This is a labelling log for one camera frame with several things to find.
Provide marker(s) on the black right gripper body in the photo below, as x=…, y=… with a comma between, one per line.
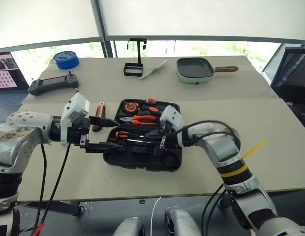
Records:
x=171, y=140

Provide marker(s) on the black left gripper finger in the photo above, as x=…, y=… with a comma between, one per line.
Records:
x=103, y=122
x=103, y=147

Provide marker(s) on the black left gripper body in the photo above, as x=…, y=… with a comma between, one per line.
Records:
x=78, y=137

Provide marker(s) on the red black utility knife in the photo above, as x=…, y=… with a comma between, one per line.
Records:
x=100, y=110

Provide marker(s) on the black plastic tool case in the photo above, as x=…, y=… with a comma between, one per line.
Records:
x=142, y=157

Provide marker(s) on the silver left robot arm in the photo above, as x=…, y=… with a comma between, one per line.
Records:
x=22, y=127

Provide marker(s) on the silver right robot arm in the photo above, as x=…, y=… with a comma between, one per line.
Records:
x=223, y=147

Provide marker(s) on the orange black screwdriver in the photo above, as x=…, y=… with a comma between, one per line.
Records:
x=120, y=134

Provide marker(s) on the orange black tape measure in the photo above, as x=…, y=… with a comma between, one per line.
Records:
x=130, y=107

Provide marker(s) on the black handheld controller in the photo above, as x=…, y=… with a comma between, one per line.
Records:
x=52, y=83

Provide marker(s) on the small black clip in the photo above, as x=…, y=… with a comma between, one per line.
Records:
x=142, y=201

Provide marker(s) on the green electric frying pan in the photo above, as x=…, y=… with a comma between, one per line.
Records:
x=194, y=73

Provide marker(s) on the yellow tape band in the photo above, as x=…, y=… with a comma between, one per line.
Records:
x=234, y=171

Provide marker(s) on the blue tape roll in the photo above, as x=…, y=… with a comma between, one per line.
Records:
x=67, y=60

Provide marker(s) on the black metal hanger stand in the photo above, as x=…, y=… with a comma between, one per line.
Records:
x=138, y=52

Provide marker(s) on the grey laptop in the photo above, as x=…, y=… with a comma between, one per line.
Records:
x=7, y=98

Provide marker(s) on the silver rounded robot part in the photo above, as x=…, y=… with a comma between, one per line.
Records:
x=129, y=226
x=182, y=221

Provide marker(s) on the yellow zip tie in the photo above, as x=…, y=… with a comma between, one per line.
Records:
x=254, y=147

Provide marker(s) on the red tape piece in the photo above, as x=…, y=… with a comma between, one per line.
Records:
x=38, y=229

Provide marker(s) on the white roller blind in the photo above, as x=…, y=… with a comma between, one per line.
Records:
x=44, y=19
x=204, y=17

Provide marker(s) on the black mesh office chair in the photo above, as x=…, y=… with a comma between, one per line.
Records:
x=292, y=73

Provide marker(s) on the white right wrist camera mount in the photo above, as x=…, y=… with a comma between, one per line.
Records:
x=171, y=114

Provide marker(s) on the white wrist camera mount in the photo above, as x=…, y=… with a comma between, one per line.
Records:
x=171, y=114
x=73, y=108

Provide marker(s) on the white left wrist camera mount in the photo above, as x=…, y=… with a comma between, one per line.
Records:
x=73, y=108

